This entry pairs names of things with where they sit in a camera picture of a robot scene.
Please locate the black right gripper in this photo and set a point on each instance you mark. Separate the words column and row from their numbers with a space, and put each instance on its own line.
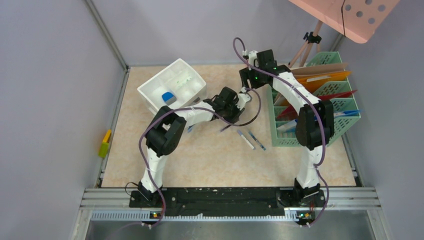
column 245, row 75

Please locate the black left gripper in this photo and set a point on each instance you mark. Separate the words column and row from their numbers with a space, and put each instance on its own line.
column 237, row 112

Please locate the dark purple pen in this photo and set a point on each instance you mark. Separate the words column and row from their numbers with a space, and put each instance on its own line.
column 225, row 128

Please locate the white blue pen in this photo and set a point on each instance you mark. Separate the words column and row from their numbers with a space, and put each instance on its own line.
column 245, row 139

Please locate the blue clear gel pen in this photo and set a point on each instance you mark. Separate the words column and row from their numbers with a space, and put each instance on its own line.
column 256, row 140

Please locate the orange folder binder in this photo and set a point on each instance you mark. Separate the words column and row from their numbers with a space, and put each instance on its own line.
column 313, row 82

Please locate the white plastic drawer organizer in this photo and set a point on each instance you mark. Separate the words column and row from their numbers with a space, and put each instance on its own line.
column 178, row 78

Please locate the green plastic file rack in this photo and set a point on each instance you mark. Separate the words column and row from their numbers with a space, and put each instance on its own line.
column 333, row 127

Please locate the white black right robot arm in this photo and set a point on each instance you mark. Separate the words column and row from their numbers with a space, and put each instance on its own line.
column 315, row 117

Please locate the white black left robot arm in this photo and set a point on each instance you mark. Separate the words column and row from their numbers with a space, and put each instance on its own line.
column 165, row 131

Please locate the blue grey eraser block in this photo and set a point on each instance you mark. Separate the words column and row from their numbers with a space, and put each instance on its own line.
column 168, row 98

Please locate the blue file folder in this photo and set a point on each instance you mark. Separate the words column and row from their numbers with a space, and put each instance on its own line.
column 291, row 125

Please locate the pink music stand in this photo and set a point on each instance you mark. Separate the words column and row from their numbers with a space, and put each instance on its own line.
column 357, row 20

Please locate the yellow green clip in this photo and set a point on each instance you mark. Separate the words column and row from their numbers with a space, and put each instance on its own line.
column 105, row 143

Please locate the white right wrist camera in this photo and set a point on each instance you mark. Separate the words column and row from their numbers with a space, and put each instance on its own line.
column 250, row 56

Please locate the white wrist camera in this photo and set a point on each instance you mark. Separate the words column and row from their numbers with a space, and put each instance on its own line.
column 250, row 56
column 243, row 98

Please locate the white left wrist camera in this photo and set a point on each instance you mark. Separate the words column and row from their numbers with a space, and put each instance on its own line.
column 243, row 98

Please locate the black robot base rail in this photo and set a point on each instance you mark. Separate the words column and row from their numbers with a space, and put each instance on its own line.
column 203, row 198

